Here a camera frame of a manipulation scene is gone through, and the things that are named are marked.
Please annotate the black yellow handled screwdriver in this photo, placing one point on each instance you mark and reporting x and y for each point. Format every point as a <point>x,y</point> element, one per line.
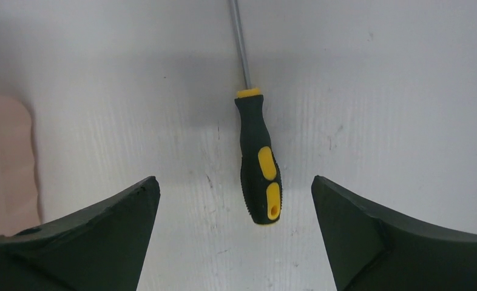
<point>259,174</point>

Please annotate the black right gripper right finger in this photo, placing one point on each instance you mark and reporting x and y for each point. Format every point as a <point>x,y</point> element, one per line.
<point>373,247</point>

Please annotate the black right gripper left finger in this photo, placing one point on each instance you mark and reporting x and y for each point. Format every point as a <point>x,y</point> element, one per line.
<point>100,247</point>

